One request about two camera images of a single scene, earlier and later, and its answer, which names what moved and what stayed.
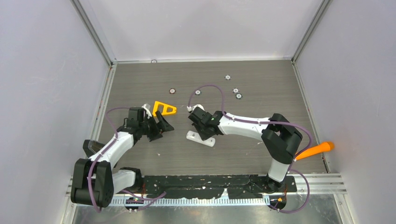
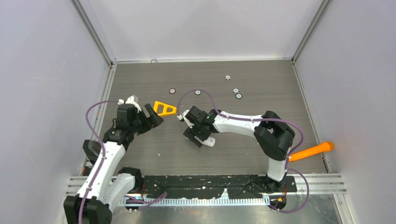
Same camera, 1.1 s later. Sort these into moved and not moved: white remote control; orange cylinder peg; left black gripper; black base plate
Moved: left black gripper
Not moved: white remote control; orange cylinder peg; black base plate
